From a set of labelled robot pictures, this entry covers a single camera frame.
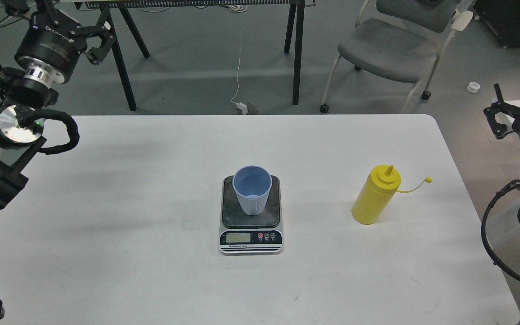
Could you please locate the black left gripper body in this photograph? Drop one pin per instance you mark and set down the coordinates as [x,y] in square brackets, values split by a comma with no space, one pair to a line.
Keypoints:
[51,46]

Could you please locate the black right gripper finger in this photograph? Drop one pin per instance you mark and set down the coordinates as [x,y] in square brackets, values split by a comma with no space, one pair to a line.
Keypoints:
[498,106]

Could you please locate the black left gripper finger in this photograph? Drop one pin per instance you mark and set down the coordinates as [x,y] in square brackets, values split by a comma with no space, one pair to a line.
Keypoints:
[102,30]
[46,14]

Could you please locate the yellow squeeze bottle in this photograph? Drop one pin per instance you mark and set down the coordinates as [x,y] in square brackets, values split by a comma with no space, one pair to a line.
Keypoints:
[383,182]

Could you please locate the blue ribbed plastic cup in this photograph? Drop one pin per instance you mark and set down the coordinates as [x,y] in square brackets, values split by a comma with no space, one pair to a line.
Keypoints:
[252,185]

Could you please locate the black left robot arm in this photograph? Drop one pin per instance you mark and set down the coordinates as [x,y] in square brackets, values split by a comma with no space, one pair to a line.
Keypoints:
[27,124]

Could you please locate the silver digital kitchen scale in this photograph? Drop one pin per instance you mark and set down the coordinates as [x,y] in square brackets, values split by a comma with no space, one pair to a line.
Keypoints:
[243,234]

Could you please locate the small white spool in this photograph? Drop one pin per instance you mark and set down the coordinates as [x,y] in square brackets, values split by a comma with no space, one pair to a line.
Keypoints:
[473,87]

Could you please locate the black cabinet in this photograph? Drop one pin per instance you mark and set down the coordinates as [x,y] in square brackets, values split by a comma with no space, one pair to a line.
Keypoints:
[502,18]

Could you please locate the grey office chair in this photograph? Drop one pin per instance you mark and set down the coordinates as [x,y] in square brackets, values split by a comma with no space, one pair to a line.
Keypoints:
[397,53]

